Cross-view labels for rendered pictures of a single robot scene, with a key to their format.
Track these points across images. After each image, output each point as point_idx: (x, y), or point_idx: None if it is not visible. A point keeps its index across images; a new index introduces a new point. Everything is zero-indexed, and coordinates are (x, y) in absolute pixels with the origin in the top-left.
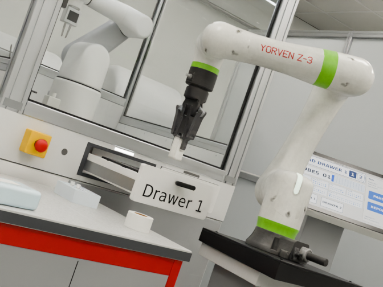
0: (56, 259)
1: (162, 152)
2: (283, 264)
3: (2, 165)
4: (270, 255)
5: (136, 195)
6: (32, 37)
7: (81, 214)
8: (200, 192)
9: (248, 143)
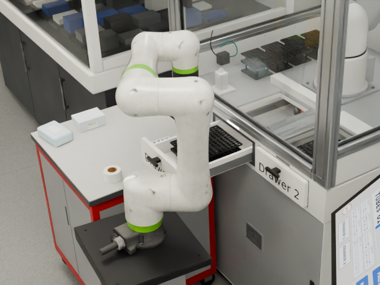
0: (57, 174)
1: (255, 132)
2: (75, 231)
3: None
4: (93, 225)
5: (143, 158)
6: None
7: (100, 158)
8: (171, 171)
9: (328, 144)
